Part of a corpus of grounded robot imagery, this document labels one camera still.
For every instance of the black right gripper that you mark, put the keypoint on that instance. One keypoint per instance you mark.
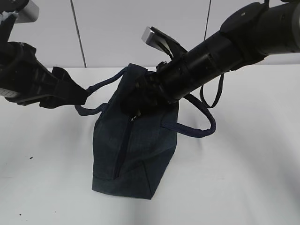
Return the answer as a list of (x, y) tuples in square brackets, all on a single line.
[(149, 91)]

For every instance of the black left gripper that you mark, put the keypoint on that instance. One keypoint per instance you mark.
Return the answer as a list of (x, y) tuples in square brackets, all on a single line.
[(25, 81)]

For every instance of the dark blue lunch bag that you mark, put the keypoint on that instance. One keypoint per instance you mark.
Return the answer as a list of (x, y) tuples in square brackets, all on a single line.
[(131, 154)]

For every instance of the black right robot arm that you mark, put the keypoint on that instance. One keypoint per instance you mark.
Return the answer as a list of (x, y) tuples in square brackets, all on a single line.
[(247, 37)]

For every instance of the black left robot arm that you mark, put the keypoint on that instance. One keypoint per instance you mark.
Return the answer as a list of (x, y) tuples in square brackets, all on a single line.
[(4, 30)]

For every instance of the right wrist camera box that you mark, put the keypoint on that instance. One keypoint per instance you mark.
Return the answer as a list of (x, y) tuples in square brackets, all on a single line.
[(162, 42)]

